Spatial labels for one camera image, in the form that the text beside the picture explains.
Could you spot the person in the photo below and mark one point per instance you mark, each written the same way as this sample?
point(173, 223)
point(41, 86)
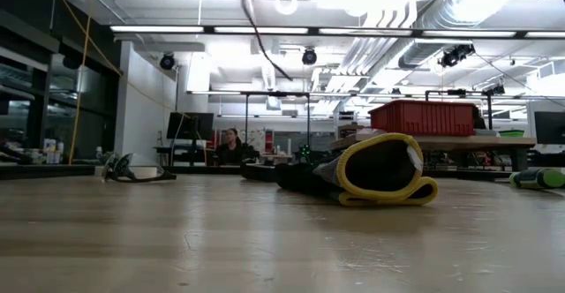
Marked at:
point(229, 152)

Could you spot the black ceiling spotlight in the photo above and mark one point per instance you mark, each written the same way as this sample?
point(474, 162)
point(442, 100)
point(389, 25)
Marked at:
point(167, 62)
point(309, 57)

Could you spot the black computer monitor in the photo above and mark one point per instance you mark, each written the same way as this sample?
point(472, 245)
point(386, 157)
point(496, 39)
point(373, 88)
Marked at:
point(552, 127)
point(190, 126)

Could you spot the black glove yellow cuff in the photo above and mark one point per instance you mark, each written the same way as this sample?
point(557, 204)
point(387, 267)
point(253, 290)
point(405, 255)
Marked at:
point(375, 169)

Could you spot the round white ceiling lamp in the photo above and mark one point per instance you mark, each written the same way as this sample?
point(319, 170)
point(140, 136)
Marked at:
point(286, 2)

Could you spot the red storage bin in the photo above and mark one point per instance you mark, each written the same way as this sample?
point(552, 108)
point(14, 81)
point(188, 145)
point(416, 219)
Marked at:
point(424, 118)

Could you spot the clear safety glasses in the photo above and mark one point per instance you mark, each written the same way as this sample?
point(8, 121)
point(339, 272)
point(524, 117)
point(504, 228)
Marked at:
point(123, 167)

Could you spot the wooden top rolling workbench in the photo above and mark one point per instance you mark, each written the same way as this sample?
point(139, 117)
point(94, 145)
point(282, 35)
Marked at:
point(463, 143)

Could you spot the green black screwdriver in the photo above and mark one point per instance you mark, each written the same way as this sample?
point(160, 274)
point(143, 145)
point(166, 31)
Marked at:
point(543, 178)

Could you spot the black metal gantry frame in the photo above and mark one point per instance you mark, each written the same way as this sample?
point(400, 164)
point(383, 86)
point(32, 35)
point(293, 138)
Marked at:
point(276, 93)

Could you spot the black ceiling camera cluster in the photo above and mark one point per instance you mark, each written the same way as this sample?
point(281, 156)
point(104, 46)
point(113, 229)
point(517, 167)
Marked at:
point(457, 55)

